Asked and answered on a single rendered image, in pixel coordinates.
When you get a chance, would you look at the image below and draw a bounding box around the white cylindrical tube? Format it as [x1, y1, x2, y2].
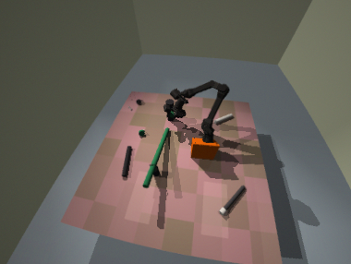
[214, 114, 233, 124]

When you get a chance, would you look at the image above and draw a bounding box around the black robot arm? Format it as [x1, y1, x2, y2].
[170, 80, 229, 143]

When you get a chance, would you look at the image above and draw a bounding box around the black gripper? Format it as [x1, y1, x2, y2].
[163, 102, 186, 117]

